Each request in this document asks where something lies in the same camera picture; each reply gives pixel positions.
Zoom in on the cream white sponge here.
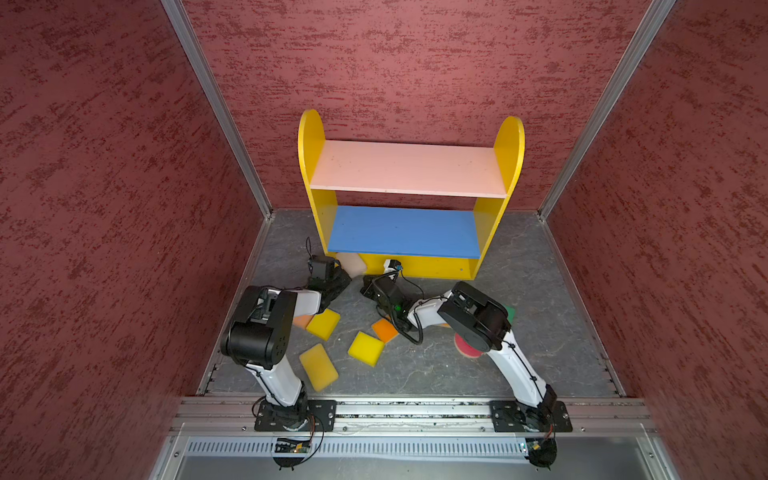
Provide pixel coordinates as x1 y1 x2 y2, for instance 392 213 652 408
336 252 368 278

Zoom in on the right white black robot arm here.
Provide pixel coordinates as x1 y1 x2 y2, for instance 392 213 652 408
361 271 557 429

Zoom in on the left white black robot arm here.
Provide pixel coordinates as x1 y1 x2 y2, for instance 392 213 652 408
220 255 351 431

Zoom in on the yellow shelf unit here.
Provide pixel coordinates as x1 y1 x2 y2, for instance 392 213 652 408
298 109 526 280

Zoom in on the orange sponge left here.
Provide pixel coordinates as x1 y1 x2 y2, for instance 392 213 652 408
372 318 399 344

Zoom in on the yellow sponge near left gripper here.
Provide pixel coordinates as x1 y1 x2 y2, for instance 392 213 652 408
306 308 341 341

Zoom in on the salmon pink sponge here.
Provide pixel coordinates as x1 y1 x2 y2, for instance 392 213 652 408
293 315 314 330

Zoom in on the small yellow square sponge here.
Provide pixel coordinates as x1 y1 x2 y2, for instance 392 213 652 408
347 331 385 368

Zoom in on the pink round smiley sponge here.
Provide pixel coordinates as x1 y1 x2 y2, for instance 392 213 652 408
454 334 483 359

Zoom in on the large yellow sponge front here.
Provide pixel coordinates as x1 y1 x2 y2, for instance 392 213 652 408
299 344 339 392

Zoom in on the green sponge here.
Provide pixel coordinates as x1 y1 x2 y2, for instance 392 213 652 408
505 306 516 323

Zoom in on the left circuit board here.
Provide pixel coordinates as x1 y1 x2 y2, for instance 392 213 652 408
273 437 313 455

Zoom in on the circuit board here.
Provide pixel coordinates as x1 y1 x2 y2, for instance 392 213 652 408
526 438 558 458
273 437 313 455

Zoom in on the right circuit board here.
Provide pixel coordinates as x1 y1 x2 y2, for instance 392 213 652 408
526 438 558 458

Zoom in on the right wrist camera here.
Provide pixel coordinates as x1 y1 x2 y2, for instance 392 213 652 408
384 259 403 274

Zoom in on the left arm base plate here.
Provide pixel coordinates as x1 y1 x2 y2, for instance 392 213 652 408
252 398 338 432

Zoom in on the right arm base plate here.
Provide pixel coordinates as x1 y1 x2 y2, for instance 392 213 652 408
489 400 573 434

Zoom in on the aluminium front rail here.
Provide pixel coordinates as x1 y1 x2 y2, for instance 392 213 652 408
170 396 658 438

